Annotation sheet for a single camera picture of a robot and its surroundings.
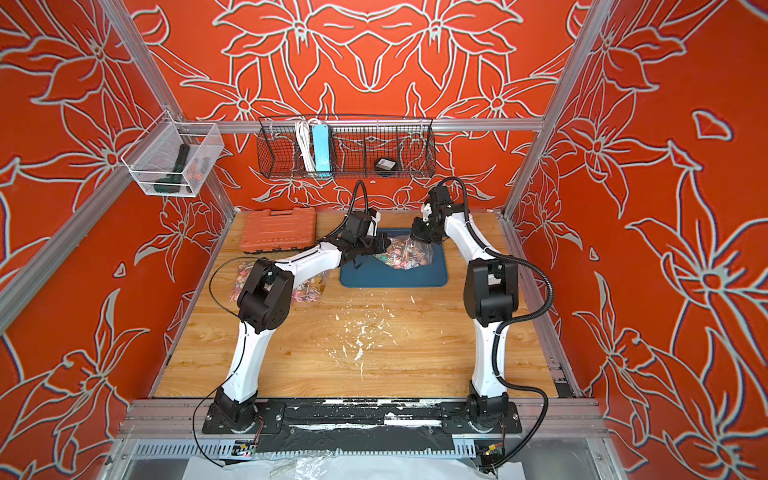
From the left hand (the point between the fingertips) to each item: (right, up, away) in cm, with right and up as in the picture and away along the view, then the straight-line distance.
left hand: (393, 239), depth 98 cm
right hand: (+7, +2, -1) cm, 8 cm away
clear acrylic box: (-69, +25, -7) cm, 74 cm away
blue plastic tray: (-6, -11, +1) cm, 13 cm away
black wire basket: (-18, +32, +3) cm, 37 cm away
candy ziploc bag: (-51, -10, +2) cm, 52 cm away
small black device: (-3, +25, -2) cm, 25 cm away
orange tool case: (-46, +3, +10) cm, 48 cm away
